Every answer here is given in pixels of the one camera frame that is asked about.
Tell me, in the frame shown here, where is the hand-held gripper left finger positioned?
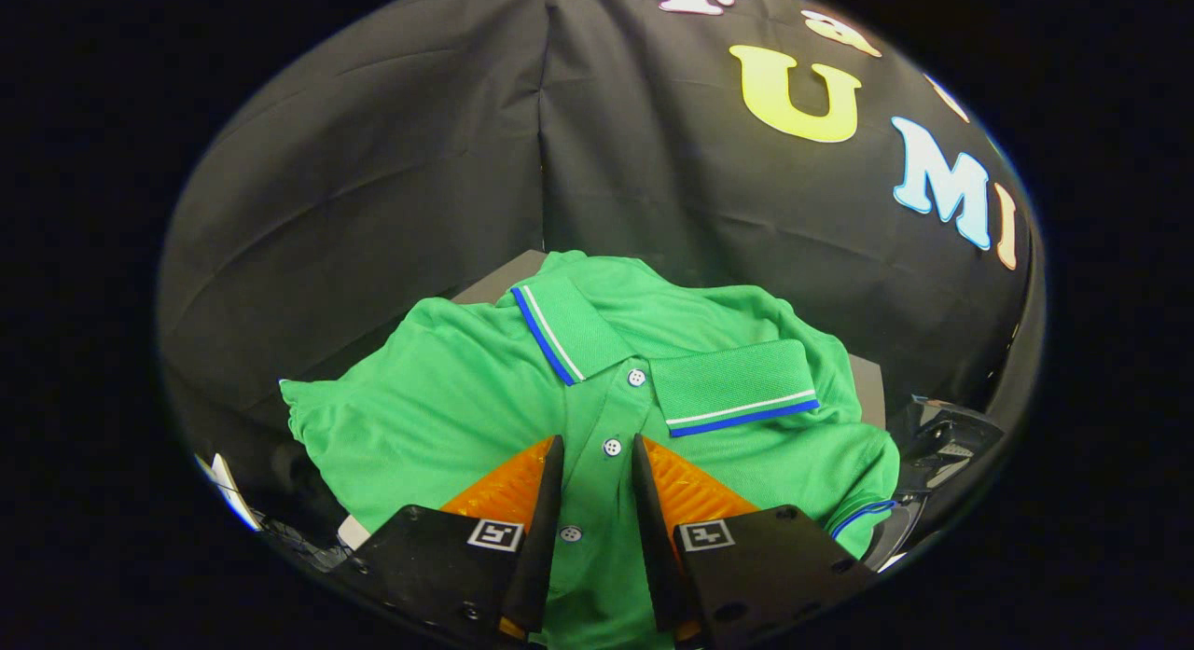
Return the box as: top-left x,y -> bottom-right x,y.
350,435 -> 566,646

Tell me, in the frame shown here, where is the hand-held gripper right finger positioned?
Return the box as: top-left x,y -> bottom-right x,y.
632,434 -> 873,650

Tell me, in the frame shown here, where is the green polo shirt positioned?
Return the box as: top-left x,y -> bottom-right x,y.
280,251 -> 901,650

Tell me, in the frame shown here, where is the grey cabinet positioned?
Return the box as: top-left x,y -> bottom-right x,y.
452,251 -> 887,429

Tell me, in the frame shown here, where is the black backdrop cloth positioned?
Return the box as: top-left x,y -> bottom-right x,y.
157,0 -> 1046,525

